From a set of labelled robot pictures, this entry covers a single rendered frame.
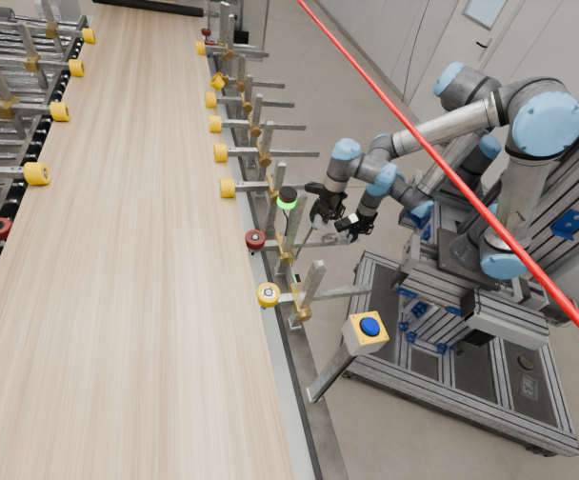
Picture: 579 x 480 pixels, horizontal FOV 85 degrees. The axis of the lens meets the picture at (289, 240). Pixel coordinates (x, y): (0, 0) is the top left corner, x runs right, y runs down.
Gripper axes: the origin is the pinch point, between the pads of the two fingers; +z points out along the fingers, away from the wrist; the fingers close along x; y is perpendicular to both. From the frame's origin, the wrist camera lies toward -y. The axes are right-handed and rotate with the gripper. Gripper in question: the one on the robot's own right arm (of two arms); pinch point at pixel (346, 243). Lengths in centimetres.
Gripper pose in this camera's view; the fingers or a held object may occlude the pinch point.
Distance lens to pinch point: 143.5
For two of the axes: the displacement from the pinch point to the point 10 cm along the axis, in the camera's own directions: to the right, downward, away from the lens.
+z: -1.7, 6.5, 7.4
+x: -2.5, -7.6, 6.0
